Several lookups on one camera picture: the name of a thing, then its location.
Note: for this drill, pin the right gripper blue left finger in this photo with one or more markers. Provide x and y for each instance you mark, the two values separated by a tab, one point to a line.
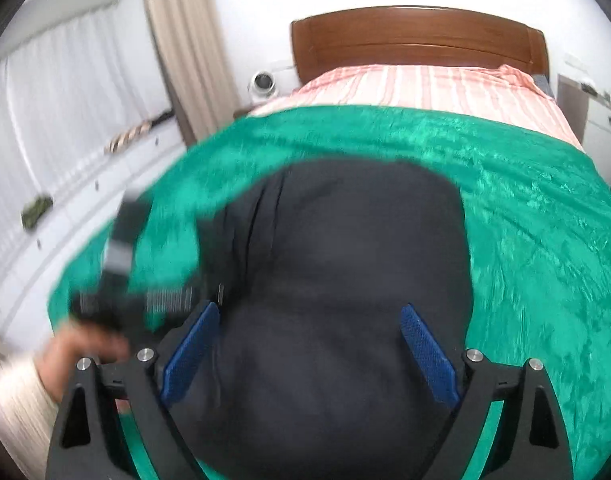
184	348

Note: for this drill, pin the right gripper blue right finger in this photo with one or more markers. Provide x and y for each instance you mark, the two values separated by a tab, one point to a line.
437	369

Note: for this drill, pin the black puffer jacket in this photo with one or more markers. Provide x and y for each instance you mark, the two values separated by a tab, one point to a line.
310	377

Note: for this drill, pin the cream sweater left forearm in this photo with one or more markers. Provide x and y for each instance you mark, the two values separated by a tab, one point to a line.
27	418

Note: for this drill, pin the person left hand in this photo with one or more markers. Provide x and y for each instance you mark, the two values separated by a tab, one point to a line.
71	342

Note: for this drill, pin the white low drawer cabinet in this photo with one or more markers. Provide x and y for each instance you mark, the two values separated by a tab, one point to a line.
29	276

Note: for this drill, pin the small green object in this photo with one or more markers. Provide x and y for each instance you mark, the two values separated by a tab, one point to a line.
31	214

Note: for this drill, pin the green velvet bedspread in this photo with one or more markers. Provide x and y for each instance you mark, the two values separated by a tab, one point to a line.
535	373

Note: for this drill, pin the white sheer curtain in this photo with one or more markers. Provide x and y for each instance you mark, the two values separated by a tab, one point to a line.
64	95

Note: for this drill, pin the pink striped bed sheet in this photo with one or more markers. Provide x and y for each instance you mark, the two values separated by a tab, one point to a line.
502	94

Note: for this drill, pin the beige curtain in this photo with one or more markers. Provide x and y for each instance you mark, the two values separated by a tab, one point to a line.
190	46

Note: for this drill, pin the white bedside cabinet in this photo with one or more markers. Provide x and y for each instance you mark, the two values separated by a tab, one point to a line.
589	116

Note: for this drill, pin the brown wooden headboard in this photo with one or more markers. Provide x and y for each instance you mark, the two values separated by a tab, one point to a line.
414	35

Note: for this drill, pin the braided rope item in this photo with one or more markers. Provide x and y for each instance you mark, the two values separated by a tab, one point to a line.
120	143

